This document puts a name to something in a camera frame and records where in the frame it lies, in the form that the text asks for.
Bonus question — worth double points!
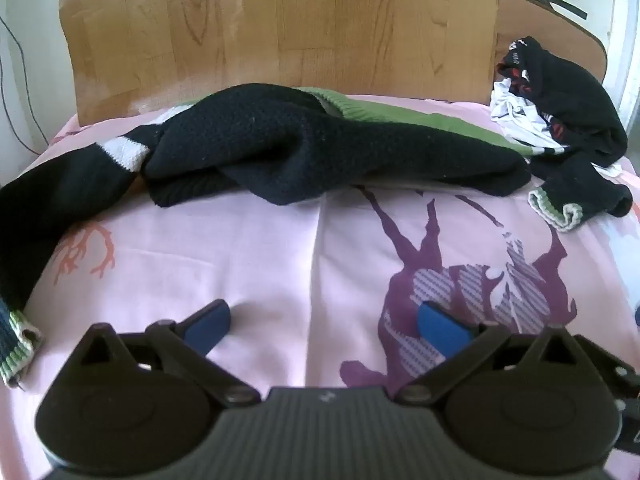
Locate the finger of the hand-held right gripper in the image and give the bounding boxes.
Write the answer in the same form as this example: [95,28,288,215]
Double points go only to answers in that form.
[575,337,640,456]

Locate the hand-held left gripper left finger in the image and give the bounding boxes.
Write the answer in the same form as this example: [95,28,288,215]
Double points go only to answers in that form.
[50,299,262,407]

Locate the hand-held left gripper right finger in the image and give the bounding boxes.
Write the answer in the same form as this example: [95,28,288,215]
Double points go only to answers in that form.
[395,301,601,407]

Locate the black green white knit sweater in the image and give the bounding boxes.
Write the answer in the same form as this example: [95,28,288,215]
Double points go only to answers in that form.
[0,82,635,391]

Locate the pink printed bed sheet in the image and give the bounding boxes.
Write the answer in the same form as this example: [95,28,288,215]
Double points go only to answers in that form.
[0,92,640,480]

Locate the white crumpled garment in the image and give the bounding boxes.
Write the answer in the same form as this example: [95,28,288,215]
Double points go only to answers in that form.
[489,79,568,153]

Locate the black garment with red print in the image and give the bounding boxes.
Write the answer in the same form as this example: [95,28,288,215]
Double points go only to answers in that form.
[497,35,629,170]

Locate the wooden headboard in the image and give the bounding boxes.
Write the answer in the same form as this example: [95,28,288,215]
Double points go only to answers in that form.
[57,0,501,126]

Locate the rounded wooden board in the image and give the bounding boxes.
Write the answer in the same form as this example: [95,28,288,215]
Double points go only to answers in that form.
[495,0,609,107]

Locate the thin black wall cable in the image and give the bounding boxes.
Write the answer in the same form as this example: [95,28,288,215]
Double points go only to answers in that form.
[0,14,51,157]

